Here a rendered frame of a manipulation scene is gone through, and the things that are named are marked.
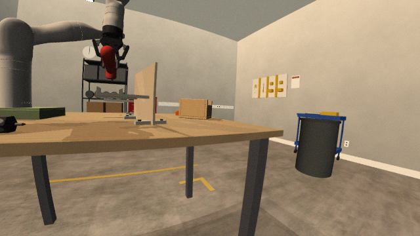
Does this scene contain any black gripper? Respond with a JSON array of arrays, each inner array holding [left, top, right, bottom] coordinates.
[[92, 25, 129, 70]]

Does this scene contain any small wooden crate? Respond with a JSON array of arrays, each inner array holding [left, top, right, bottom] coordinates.
[[178, 99, 213, 119]]

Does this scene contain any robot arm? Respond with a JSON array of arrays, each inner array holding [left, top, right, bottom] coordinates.
[[0, 0, 130, 108]]

